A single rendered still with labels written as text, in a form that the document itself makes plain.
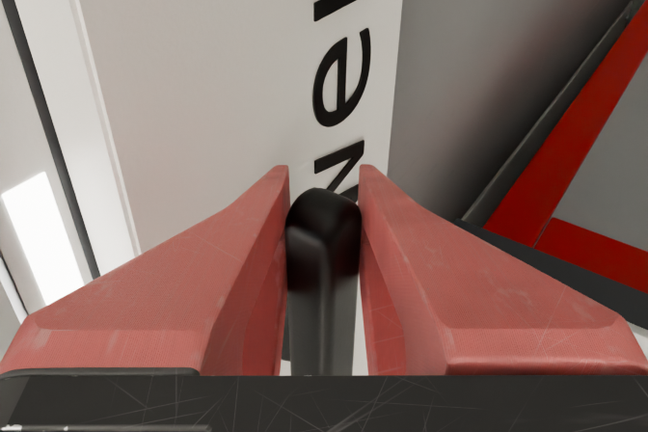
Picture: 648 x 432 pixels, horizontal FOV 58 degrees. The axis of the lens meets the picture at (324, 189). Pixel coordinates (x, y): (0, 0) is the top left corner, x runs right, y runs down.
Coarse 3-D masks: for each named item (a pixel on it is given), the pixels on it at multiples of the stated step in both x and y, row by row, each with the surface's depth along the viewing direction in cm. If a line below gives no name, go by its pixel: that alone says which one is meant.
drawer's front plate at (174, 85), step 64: (64, 0) 9; (128, 0) 10; (192, 0) 11; (256, 0) 12; (384, 0) 17; (64, 64) 10; (128, 64) 10; (192, 64) 11; (256, 64) 13; (384, 64) 18; (64, 128) 11; (128, 128) 10; (192, 128) 12; (256, 128) 14; (320, 128) 16; (384, 128) 20; (128, 192) 11; (192, 192) 13; (128, 256) 12
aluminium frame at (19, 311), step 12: (0, 264) 11; (0, 276) 11; (0, 288) 11; (12, 288) 12; (0, 300) 11; (12, 300) 12; (0, 312) 11; (12, 312) 12; (24, 312) 12; (0, 324) 12; (12, 324) 12; (0, 336) 12; (12, 336) 12; (0, 348) 12; (0, 360) 12
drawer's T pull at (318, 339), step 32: (320, 192) 11; (288, 224) 11; (320, 224) 11; (352, 224) 11; (288, 256) 12; (320, 256) 11; (352, 256) 12; (288, 288) 12; (320, 288) 12; (352, 288) 13; (288, 320) 13; (320, 320) 12; (352, 320) 13; (288, 352) 14; (320, 352) 13; (352, 352) 14
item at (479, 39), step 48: (432, 0) 24; (480, 0) 29; (528, 0) 36; (576, 0) 48; (624, 0) 73; (432, 48) 26; (480, 48) 32; (528, 48) 40; (576, 48) 56; (432, 96) 28; (480, 96) 35; (528, 96) 46; (432, 144) 30; (480, 144) 39; (528, 144) 53; (432, 192) 33; (480, 192) 44
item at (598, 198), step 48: (624, 48) 53; (576, 96) 46; (624, 96) 46; (576, 144) 40; (624, 144) 41; (528, 192) 36; (576, 192) 36; (624, 192) 36; (528, 240) 32; (576, 240) 32; (624, 240) 33; (576, 288) 28; (624, 288) 28
